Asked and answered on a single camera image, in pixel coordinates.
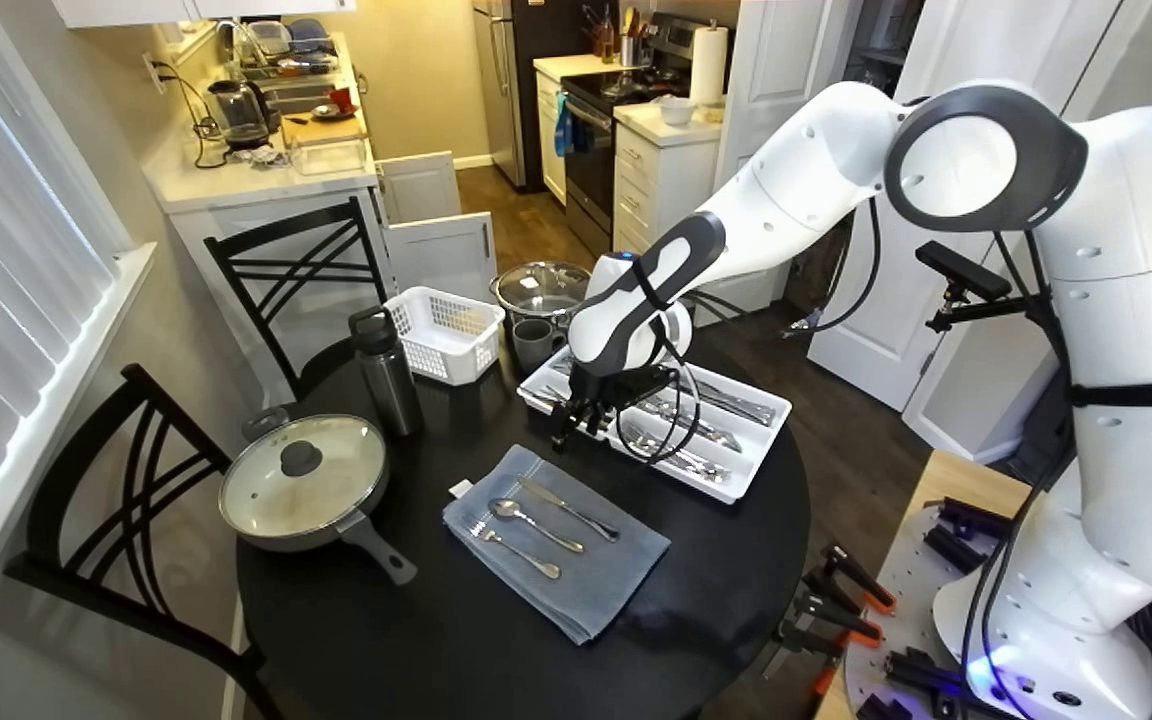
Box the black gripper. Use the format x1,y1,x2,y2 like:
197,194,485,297
549,374,651,457

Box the steel table knife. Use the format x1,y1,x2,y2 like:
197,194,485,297
515,481,623,543

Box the steel spoon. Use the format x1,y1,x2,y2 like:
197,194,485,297
489,492,593,562

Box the steel fork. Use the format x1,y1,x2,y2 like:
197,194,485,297
468,521,567,586

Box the blue folded towel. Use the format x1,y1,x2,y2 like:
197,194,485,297
441,440,677,651

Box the white plastic cutlery holder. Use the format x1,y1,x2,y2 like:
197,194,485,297
512,342,794,508

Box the white paper towel roll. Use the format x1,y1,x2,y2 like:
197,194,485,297
683,20,733,111

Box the dark grey mug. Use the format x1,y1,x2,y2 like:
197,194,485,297
512,317,567,379

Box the steel pot with glass lid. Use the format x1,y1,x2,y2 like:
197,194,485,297
489,255,594,379

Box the white plastic basket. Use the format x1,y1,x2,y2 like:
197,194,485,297
381,285,512,394

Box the black water bottle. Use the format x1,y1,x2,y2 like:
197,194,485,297
345,303,428,444

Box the white cabinet door panel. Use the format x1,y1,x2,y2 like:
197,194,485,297
381,207,504,309
374,147,463,230

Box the white kitchen drawer cabinet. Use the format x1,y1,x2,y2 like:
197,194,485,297
606,101,726,266

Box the grey frying pan with lid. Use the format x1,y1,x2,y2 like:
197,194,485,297
210,410,419,591

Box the black steel kitchen stove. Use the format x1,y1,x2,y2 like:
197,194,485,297
554,62,666,271

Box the black orange bar clamp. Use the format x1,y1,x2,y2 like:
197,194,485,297
771,589,890,660
807,537,905,621

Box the white panel door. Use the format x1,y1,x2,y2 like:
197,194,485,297
807,0,1149,466
699,0,865,317

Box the black wooden dining chair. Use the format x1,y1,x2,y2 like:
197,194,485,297
0,362,286,720
200,197,397,410

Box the steel refrigerator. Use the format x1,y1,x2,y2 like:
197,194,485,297
468,0,594,194

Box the blue black clamp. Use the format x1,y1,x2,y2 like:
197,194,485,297
923,492,1028,581

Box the white kitchen counter cabinet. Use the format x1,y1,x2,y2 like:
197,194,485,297
134,117,388,404

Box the black coffee maker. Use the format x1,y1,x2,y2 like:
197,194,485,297
203,77,275,155

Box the white vertical window blinds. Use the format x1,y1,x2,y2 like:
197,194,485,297
0,0,134,572

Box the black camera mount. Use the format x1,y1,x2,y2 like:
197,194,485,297
917,236,1046,335

